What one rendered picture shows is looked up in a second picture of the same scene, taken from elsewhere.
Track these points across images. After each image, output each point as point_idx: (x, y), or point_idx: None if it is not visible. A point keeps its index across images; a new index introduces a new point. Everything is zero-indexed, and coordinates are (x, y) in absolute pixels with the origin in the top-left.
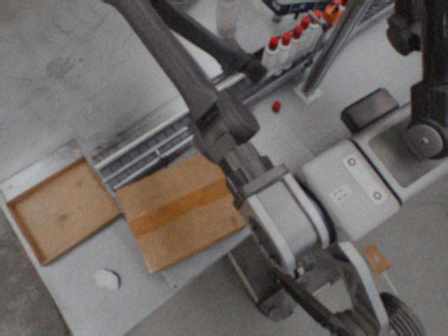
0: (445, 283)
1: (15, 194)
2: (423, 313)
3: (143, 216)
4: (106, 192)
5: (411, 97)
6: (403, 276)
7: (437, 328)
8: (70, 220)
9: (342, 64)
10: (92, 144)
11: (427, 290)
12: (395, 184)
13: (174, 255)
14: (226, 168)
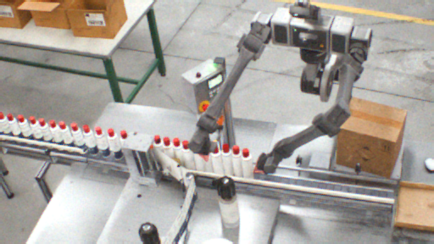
0: (242, 105)
1: None
2: (273, 107)
3: (392, 126)
4: (398, 200)
5: (314, 15)
6: None
7: (275, 97)
8: (428, 202)
9: None
10: (383, 230)
11: (256, 111)
12: (331, 18)
13: (392, 108)
14: (363, 54)
